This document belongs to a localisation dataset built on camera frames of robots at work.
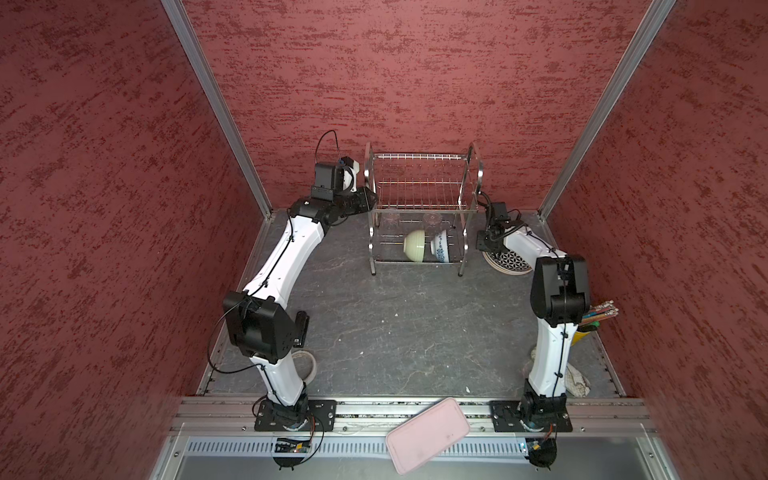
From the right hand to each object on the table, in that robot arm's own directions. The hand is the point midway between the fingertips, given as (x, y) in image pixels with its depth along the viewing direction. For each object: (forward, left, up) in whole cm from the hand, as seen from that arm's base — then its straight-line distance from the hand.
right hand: (485, 247), depth 103 cm
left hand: (-2, +38, +25) cm, 46 cm away
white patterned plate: (-4, -7, -4) cm, 9 cm away
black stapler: (-26, +61, -2) cm, 67 cm away
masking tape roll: (-34, +60, -4) cm, 69 cm away
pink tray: (-55, +27, -3) cm, 61 cm away
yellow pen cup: (-34, -17, +2) cm, 38 cm away
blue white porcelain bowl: (-5, +18, +7) cm, 20 cm away
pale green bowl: (-5, +26, +8) cm, 28 cm away
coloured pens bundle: (-31, -20, +10) cm, 38 cm away
